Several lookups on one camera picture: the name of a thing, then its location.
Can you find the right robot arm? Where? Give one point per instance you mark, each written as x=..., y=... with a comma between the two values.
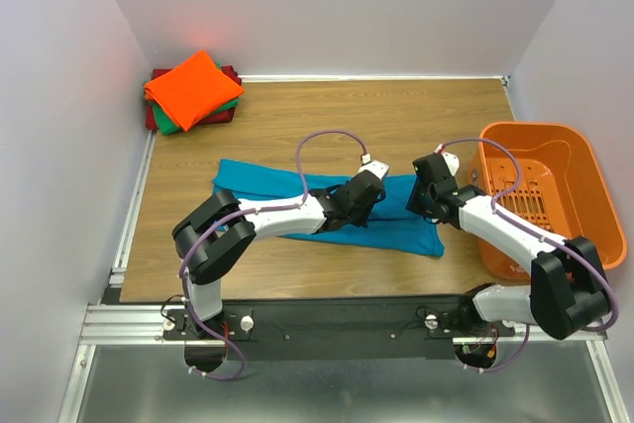
x=568, y=290

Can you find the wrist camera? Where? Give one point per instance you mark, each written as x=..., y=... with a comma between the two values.
x=451, y=160
x=376, y=167

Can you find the orange plastic basket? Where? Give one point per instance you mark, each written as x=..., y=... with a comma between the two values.
x=562, y=188

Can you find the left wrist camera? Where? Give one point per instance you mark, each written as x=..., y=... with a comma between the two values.
x=376, y=167

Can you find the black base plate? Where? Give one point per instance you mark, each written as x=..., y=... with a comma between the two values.
x=428, y=326

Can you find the orange folded t-shirt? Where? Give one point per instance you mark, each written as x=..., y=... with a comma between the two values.
x=192, y=91

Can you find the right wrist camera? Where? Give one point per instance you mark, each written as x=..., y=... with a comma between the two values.
x=451, y=160

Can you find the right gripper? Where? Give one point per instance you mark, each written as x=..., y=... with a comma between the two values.
x=416, y=200

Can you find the green folded t-shirt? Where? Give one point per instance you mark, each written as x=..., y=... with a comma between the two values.
x=171, y=121

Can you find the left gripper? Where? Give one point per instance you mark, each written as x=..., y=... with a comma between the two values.
x=369, y=198

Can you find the blue t-shirt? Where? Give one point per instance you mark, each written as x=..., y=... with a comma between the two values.
x=390, y=227

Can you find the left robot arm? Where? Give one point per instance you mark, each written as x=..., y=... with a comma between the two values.
x=212, y=238

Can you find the dark red folded t-shirt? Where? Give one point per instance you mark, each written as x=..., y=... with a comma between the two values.
x=218, y=116

